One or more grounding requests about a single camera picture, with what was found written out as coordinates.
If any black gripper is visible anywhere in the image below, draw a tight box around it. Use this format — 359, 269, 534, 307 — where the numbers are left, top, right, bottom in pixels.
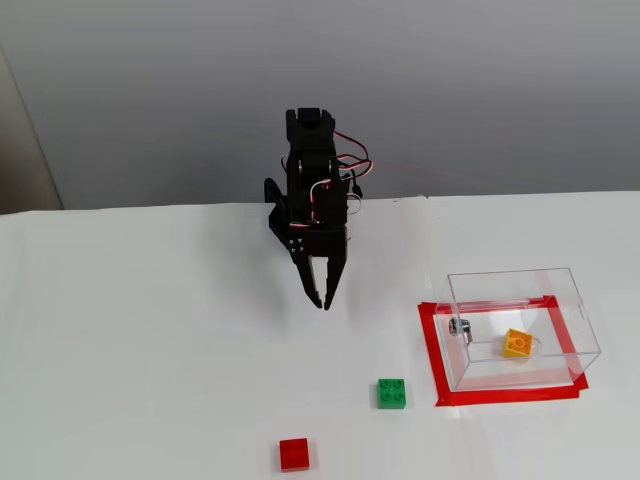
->
288, 227, 349, 312

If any yellow lego brick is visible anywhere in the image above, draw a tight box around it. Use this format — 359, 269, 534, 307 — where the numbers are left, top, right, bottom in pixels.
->
501, 327, 535, 360

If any green lego brick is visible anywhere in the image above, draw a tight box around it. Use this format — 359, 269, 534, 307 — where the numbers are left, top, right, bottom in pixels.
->
376, 378, 407, 411

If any silver box lock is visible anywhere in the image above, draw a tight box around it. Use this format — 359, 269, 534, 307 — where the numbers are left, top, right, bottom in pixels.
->
448, 316, 476, 346

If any red lego brick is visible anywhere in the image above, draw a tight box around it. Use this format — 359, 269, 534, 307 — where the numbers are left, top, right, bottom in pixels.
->
278, 437, 311, 471

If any transparent acrylic box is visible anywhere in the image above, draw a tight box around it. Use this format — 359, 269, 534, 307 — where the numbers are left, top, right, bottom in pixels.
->
435, 267, 601, 394

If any black table clamp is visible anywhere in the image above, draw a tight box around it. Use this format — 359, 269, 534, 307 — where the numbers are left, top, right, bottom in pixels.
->
263, 177, 287, 207

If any red white servo cable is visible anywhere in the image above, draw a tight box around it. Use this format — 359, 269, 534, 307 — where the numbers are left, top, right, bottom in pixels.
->
333, 129, 374, 216

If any red tape frame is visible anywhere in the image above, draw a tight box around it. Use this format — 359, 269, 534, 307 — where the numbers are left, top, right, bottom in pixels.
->
417, 294, 590, 408

